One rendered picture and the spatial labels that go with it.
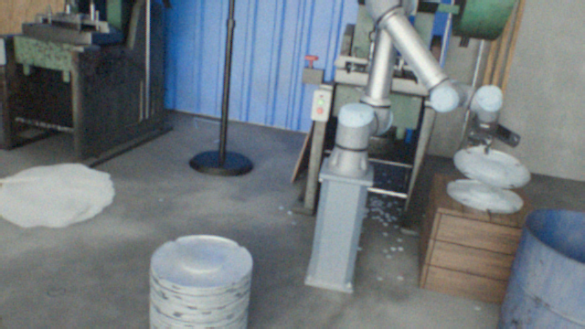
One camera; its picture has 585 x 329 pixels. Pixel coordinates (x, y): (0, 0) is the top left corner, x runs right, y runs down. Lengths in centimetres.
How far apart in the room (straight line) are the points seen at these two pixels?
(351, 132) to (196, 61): 244
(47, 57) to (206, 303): 194
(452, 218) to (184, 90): 272
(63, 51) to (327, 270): 183
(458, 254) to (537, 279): 50
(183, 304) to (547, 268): 98
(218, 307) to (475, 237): 99
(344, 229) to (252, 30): 229
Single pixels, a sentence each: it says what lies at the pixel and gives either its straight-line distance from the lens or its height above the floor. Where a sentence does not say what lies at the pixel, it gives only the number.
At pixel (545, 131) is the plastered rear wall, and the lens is 383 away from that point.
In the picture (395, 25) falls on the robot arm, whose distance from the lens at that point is 159.
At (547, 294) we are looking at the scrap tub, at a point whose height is 35.
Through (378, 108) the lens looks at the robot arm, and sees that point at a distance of 176.
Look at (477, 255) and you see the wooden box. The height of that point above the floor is 19.
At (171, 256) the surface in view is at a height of 26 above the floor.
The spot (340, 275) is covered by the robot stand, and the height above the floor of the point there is 6.
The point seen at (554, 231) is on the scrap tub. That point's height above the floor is 40.
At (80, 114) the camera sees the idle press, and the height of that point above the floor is 29.
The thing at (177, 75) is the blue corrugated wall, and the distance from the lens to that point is 405.
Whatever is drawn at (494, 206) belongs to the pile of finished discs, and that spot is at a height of 36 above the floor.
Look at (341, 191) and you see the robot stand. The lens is 170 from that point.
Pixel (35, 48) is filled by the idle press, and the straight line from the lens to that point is 301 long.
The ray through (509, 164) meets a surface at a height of 52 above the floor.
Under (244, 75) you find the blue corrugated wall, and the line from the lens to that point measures 380.
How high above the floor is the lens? 103
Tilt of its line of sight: 20 degrees down
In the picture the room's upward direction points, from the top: 7 degrees clockwise
